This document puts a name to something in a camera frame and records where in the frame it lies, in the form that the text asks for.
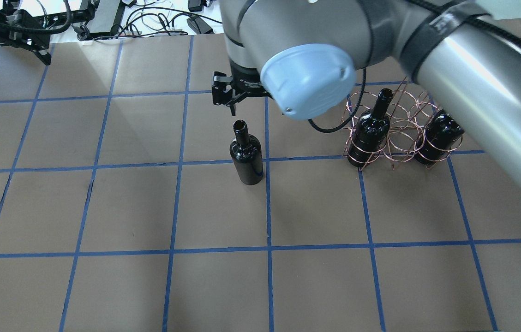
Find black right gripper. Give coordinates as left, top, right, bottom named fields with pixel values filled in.
left=211, top=70, right=271, bottom=116

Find dark wine bottle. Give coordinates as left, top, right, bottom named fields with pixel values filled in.
left=347, top=88, right=395, bottom=169
left=229, top=119, right=264, bottom=185

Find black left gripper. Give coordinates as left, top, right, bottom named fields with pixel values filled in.
left=0, top=12, right=53, bottom=70

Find copper wire wine basket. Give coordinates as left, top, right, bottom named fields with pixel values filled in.
left=342, top=77, right=464, bottom=170

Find dark wine bottle in basket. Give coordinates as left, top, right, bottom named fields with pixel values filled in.
left=347, top=88, right=395, bottom=169

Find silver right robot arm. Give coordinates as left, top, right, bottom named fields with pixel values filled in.
left=219, top=0, right=521, bottom=187

